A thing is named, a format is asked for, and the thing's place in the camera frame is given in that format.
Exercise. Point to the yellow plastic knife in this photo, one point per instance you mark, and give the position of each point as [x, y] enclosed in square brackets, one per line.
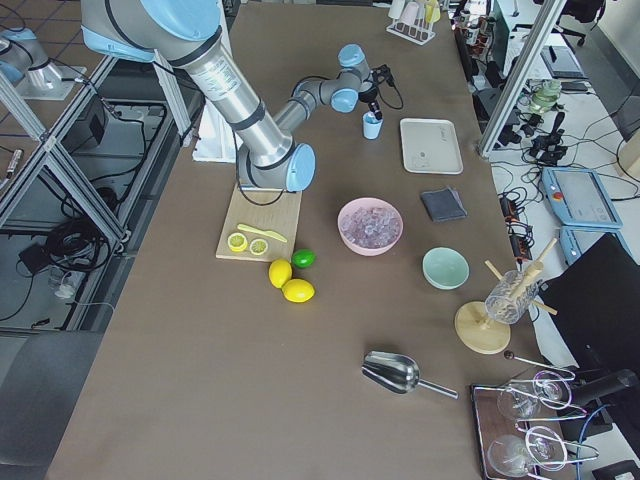
[266, 233]

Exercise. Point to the cream rabbit tray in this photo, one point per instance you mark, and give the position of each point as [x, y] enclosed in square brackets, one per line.
[430, 146]

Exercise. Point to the green ceramic bowl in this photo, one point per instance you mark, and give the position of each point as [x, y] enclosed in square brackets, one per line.
[445, 268]

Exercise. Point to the wooden cup tree stand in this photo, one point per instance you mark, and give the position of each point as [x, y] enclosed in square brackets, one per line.
[482, 334]

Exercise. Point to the blue teach pendant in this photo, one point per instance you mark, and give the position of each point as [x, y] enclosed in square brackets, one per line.
[578, 198]
[575, 241]

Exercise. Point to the pink cup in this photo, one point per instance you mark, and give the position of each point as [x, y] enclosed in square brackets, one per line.
[410, 13]

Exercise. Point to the clear glass on stand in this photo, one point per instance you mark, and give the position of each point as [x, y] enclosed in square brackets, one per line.
[511, 297]

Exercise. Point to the lemon slice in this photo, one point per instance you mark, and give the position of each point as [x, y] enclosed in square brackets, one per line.
[237, 242]
[258, 246]

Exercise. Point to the grey folded cloth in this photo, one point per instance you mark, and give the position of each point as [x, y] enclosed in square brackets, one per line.
[443, 205]

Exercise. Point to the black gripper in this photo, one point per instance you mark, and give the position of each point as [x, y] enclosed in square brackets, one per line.
[370, 94]

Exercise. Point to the aluminium frame post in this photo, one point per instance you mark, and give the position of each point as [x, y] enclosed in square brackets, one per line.
[545, 21]

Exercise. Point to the white wire cup rack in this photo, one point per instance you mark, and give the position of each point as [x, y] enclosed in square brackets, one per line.
[420, 33]

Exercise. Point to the yellow cup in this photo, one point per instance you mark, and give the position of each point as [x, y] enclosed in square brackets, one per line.
[432, 11]

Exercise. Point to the green lime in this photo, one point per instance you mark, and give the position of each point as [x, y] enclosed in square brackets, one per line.
[303, 258]

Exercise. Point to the wooden cutting board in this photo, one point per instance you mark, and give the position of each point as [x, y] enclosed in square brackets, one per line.
[263, 210]

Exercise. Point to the yellow lemon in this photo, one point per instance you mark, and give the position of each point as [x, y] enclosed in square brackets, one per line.
[298, 290]
[280, 272]

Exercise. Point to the metal ice scoop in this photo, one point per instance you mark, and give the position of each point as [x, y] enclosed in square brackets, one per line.
[399, 373]

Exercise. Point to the pink bowl of ice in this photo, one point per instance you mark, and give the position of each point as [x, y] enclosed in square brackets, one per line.
[369, 226]

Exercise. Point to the light blue plastic cup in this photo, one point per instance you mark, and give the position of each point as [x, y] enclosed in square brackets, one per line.
[371, 126]

